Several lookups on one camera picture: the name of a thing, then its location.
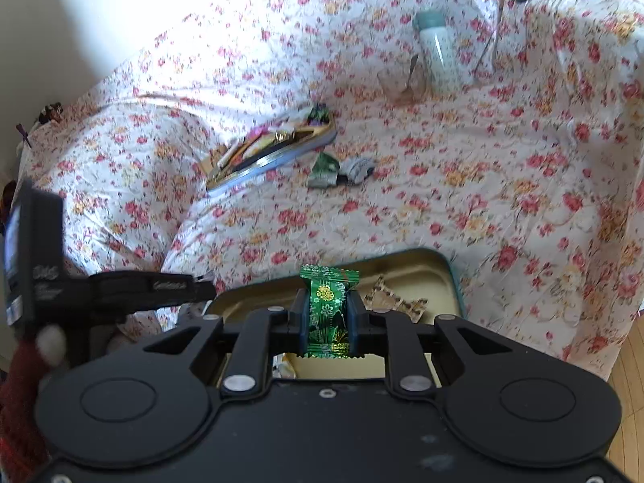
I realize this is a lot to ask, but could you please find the mint green thermos bottle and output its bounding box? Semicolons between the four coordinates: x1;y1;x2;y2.
413;10;462;98

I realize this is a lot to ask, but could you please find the white black text packet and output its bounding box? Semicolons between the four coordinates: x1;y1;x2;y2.
337;156;376;186

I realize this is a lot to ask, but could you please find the snack-filled tin lid tray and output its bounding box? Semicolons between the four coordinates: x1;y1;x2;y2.
201;103;337;194

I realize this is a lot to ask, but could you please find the green foil candy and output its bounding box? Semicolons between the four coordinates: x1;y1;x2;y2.
300;264;360;359

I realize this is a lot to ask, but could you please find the floral sofa cover cloth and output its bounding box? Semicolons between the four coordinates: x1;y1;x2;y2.
20;0;643;376

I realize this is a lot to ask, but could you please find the metal spoon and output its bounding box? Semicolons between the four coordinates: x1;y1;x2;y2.
400;54;419;99

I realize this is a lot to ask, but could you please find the clear glass cup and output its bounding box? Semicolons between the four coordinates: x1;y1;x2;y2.
377;66;428;106

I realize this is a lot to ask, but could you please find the thin metal stick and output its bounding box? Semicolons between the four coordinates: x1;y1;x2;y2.
472;0;506;85

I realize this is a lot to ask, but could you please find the leopard pattern candy packet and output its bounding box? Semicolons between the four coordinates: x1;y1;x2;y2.
363;276;428;323

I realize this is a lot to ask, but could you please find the red gloved left hand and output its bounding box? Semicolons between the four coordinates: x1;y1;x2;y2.
1;325;66;482

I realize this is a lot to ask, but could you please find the green Suibianguo packet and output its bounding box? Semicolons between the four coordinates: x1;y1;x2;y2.
307;153;341;189

